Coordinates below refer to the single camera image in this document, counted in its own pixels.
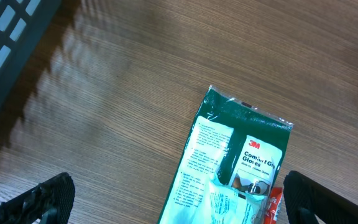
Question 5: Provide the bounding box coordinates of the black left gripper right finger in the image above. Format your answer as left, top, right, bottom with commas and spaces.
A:
283, 170, 358, 224

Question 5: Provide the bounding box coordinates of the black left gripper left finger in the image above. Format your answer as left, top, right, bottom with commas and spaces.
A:
0, 172, 75, 224

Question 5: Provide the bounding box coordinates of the red white tube packet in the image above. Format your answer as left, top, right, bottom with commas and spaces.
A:
264, 187, 283, 224

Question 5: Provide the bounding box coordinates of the green 3M gloves packet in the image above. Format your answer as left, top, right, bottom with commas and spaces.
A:
158, 86, 293, 223

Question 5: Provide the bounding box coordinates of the dark grey mesh basket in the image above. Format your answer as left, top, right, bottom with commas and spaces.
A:
0, 0, 62, 108

